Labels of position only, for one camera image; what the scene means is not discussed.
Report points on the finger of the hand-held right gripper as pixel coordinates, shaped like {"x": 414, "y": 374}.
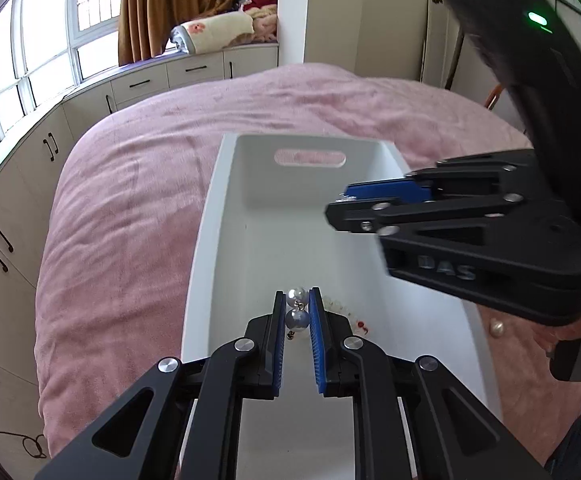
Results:
{"x": 385, "y": 190}
{"x": 420, "y": 212}

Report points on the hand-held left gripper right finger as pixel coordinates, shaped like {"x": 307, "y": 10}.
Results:
{"x": 317, "y": 350}

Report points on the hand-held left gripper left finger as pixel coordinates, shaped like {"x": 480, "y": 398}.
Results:
{"x": 279, "y": 350}

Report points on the pearl drop earring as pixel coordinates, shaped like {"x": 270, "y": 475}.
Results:
{"x": 296, "y": 318}

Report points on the white storage box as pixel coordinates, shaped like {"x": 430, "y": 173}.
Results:
{"x": 280, "y": 240}

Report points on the person's right hand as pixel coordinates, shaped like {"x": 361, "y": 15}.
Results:
{"x": 550, "y": 332}

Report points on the orange wooden chair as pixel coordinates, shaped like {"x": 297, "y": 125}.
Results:
{"x": 494, "y": 95}

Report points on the single loose pearl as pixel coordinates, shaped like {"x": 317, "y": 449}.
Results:
{"x": 496, "y": 328}

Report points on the white wardrobe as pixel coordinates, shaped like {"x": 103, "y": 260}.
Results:
{"x": 443, "y": 40}

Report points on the pink fluffy blanket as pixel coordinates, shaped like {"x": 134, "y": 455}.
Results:
{"x": 266, "y": 22}

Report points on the pink bed blanket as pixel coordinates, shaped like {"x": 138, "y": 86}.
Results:
{"x": 135, "y": 200}

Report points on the rolled cream floral blanket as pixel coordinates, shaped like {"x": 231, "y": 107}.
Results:
{"x": 215, "y": 30}

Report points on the brown curtain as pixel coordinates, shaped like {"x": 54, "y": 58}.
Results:
{"x": 150, "y": 5}

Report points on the white low cabinet row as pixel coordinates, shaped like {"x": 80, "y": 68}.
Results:
{"x": 30, "y": 170}

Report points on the white framed bay window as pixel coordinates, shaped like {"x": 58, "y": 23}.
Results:
{"x": 35, "y": 35}

